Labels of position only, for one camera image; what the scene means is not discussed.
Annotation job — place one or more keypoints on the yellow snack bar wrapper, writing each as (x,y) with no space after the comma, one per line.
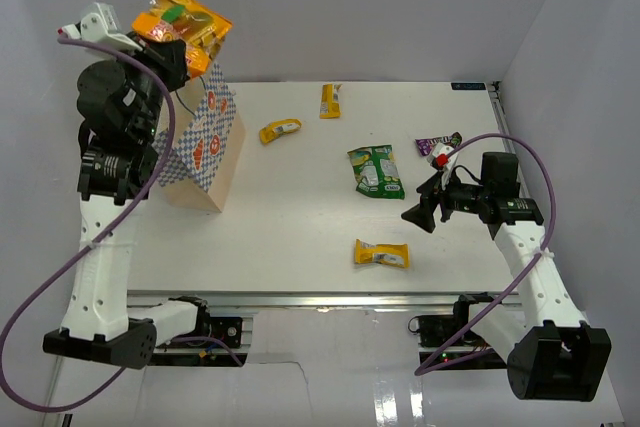
(393,255)

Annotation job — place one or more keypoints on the yellow snack bar far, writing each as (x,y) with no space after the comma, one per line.
(330,107)

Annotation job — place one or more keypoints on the blue checkered paper bag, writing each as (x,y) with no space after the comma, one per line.
(208,139)

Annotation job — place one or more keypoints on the blue table corner label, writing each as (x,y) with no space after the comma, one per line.
(468,86)

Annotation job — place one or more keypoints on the green Fox's candy bag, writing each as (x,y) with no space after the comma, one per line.
(376,173)

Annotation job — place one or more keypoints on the purple M&M's packet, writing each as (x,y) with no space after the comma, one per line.
(426,145)

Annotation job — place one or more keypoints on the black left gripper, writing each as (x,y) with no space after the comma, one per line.
(169,57)

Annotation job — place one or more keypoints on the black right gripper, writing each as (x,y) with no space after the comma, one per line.
(437,190)

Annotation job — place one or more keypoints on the yellow snack pack curled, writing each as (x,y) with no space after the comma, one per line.
(277,129)

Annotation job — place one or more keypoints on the aluminium table edge rail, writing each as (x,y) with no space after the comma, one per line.
(325,300)

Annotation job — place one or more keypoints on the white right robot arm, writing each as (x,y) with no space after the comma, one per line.
(554,354)

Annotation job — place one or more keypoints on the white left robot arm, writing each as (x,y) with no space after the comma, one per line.
(120,100)

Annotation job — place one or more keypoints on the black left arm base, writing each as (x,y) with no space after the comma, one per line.
(214,342)

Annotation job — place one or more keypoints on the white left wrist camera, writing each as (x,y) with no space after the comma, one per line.
(99,24)

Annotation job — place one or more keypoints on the orange candy bag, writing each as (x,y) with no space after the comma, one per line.
(202,29)

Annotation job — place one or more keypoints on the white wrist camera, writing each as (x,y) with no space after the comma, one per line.
(442,158)
(99,24)

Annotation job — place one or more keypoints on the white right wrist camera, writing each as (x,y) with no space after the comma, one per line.
(442,158)

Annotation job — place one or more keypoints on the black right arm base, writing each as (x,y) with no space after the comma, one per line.
(433,330)

